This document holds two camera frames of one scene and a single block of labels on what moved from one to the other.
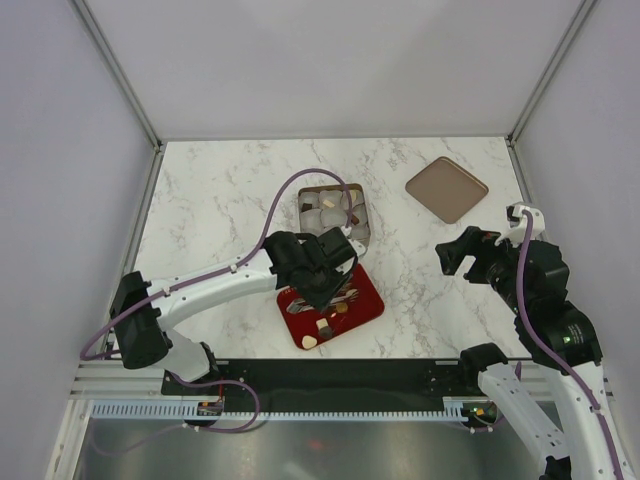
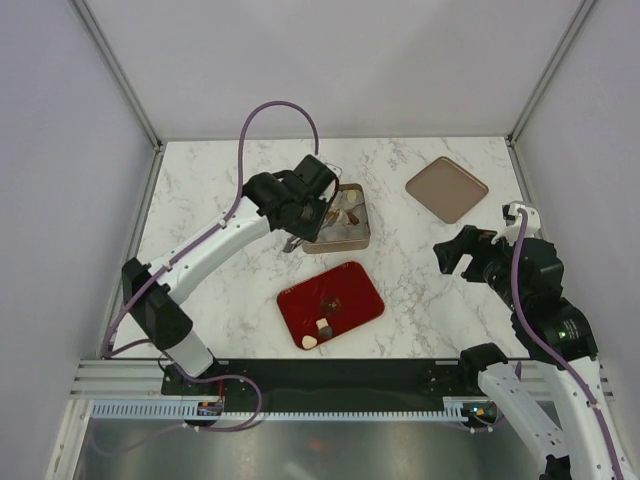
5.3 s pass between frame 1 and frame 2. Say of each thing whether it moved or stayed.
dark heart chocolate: stayed
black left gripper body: moved
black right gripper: stayed
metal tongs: moved
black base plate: stayed
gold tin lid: stayed
